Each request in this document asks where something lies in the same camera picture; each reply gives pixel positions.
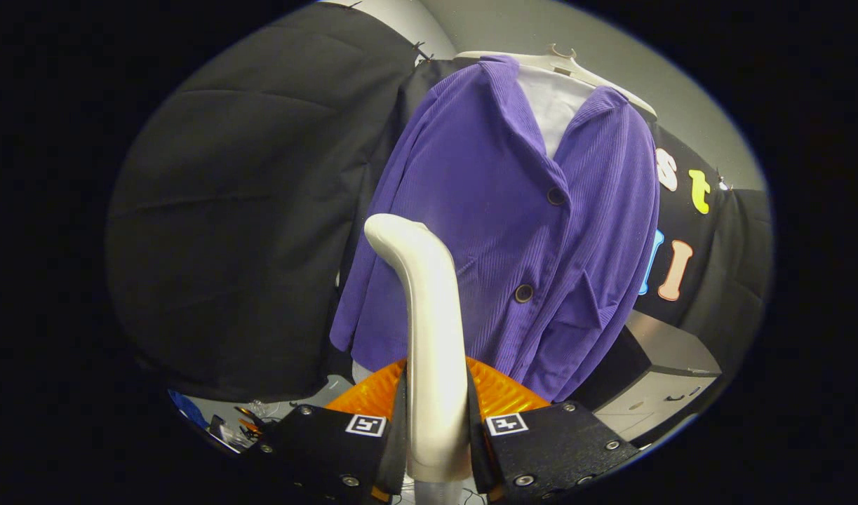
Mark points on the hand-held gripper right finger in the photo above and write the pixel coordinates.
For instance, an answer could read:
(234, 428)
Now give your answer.
(478, 449)

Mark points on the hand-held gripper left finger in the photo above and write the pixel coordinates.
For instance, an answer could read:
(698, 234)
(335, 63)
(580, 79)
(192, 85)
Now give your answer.
(398, 428)

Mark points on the white garment steamer head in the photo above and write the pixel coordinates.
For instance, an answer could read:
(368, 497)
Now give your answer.
(436, 337)

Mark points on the white clothes hanger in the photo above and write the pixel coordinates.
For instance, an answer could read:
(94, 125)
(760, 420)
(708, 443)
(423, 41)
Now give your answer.
(576, 66)

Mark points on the blue item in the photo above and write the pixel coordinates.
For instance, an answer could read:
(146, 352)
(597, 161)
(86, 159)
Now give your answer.
(189, 408)

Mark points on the grey drawer cabinet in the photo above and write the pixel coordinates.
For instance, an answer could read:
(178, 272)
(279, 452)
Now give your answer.
(671, 351)

